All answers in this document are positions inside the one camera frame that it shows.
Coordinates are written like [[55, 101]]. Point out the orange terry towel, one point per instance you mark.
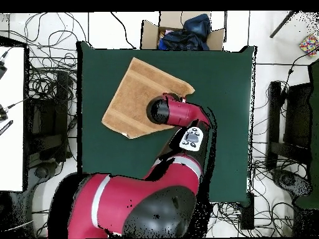
[[134, 99]]

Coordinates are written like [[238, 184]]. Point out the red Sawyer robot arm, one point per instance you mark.
[[182, 113]]

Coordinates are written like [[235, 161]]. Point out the colourful dotted item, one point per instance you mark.
[[309, 44]]

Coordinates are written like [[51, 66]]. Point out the dark green table cloth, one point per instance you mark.
[[112, 154]]

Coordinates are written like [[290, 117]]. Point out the cardboard box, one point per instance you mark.
[[149, 34]]

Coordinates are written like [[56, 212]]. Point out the dark blue clothing pile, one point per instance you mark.
[[189, 37]]

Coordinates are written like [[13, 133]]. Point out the black equipment stand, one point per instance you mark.
[[296, 117], [47, 119]]

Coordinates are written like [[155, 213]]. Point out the white side table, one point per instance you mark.
[[11, 124]]

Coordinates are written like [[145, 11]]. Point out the green covered furniture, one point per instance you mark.
[[314, 149]]

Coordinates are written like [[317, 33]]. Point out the grey metal bar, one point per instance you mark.
[[282, 24]]

